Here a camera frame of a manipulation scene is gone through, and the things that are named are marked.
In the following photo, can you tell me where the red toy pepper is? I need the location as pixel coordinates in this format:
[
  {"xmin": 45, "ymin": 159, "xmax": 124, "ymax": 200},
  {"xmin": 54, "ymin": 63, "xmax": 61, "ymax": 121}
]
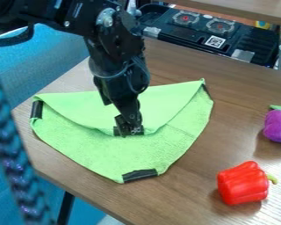
[{"xmin": 215, "ymin": 160, "xmax": 280, "ymax": 207}]

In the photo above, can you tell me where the blue black braided cable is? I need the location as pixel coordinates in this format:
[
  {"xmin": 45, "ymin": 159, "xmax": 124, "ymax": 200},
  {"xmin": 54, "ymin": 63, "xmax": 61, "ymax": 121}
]
[{"xmin": 0, "ymin": 52, "xmax": 58, "ymax": 225}]

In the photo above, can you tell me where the black lab device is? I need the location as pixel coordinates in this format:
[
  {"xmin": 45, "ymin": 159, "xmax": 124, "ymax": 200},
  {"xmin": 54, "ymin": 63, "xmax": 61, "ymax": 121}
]
[{"xmin": 135, "ymin": 3, "xmax": 281, "ymax": 69}]

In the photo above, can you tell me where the green cloth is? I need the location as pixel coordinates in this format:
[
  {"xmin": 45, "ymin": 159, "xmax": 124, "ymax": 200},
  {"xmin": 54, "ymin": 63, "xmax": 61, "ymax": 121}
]
[{"xmin": 29, "ymin": 77, "xmax": 216, "ymax": 185}]

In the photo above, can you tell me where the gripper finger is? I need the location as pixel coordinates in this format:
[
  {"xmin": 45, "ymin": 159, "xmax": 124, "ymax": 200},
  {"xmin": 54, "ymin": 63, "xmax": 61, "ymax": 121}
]
[
  {"xmin": 112, "ymin": 114, "xmax": 129, "ymax": 138},
  {"xmin": 125, "ymin": 113, "xmax": 146, "ymax": 136}
]

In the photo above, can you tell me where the purple plush eggplant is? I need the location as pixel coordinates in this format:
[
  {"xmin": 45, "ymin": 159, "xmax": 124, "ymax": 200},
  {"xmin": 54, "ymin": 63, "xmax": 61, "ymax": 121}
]
[{"xmin": 262, "ymin": 104, "xmax": 281, "ymax": 144}]

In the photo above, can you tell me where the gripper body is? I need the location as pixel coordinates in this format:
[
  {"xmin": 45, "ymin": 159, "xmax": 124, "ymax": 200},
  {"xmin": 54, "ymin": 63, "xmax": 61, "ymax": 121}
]
[{"xmin": 92, "ymin": 57, "xmax": 153, "ymax": 121}]

